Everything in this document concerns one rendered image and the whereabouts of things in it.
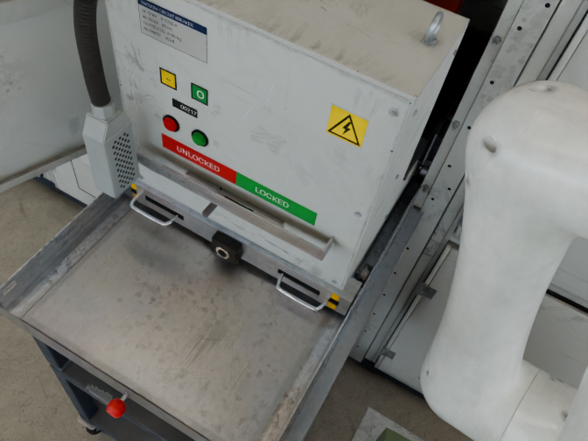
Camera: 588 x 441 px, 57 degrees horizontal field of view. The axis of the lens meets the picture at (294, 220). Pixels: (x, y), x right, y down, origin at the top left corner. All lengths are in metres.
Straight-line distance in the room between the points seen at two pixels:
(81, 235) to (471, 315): 0.82
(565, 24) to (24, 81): 0.98
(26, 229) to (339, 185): 1.68
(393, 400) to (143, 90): 1.40
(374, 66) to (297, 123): 0.15
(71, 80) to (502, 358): 0.98
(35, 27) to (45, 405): 1.22
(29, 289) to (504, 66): 0.96
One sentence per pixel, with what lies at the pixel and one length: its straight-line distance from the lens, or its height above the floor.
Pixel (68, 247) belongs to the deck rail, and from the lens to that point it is 1.19.
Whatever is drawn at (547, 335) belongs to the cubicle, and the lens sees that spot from 1.49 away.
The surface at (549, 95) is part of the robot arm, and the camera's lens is 0.50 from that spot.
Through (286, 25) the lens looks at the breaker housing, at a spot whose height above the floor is 1.39.
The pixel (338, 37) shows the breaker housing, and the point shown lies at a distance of 0.77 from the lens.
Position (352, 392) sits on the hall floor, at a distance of 1.97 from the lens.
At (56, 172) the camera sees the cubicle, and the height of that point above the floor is 0.17.
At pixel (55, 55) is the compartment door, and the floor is 1.10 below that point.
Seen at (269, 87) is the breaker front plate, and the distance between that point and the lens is 0.80.
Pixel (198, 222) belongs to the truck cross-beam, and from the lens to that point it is 1.13.
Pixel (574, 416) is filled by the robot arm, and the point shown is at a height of 1.45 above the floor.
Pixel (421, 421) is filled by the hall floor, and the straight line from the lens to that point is 2.01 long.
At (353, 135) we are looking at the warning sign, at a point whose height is 1.30.
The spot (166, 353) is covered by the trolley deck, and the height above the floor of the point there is 0.85.
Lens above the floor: 1.81
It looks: 52 degrees down
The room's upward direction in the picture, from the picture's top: 11 degrees clockwise
